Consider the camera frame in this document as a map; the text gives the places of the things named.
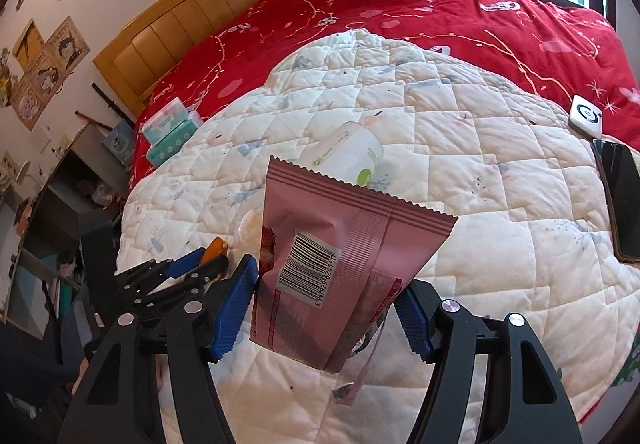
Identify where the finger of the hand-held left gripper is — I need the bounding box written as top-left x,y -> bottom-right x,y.
134,257 -> 231,314
115,247 -> 208,293

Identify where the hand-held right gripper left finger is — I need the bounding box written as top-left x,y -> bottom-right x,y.
59,254 -> 258,444

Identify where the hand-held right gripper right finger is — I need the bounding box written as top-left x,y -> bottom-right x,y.
395,280 -> 583,444

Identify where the orange brown food scrap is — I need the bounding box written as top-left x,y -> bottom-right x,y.
202,237 -> 230,259

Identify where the pink and red snack packet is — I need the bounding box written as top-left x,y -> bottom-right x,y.
249,155 -> 458,407

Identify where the person's left forearm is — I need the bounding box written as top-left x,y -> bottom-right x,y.
70,356 -> 91,397

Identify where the white desk with shelves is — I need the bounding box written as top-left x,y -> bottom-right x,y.
0,124 -> 133,340

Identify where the white desk lamp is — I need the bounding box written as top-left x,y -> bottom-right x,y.
10,161 -> 33,195

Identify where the blue paper bag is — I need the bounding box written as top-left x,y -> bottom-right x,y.
102,120 -> 135,167

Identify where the teal tissue pack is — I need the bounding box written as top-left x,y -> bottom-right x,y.
146,111 -> 203,164

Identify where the blue cloth-covered chair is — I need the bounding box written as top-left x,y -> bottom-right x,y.
0,319 -> 81,430

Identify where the red toy sword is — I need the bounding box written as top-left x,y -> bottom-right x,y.
75,111 -> 113,130

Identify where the black toy sword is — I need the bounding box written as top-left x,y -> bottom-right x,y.
91,83 -> 138,125

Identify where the white quilted blanket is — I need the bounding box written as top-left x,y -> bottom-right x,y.
116,30 -> 632,444

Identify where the small white tissue pack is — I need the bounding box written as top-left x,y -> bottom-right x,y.
300,121 -> 385,190

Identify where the black smartphone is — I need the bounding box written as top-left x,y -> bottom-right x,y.
591,138 -> 640,265

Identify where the wooden bed headboard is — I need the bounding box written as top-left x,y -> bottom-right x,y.
93,0 -> 321,117

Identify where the white square device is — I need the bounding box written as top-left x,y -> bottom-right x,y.
568,94 -> 605,137

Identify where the red patterned blanket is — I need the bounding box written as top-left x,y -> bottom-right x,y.
129,0 -> 640,425

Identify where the cartoon wall poster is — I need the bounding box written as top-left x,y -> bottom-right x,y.
31,52 -> 67,95
47,19 -> 91,72
12,82 -> 45,131

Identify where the yellow wall poster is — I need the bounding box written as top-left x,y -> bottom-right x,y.
13,18 -> 47,68

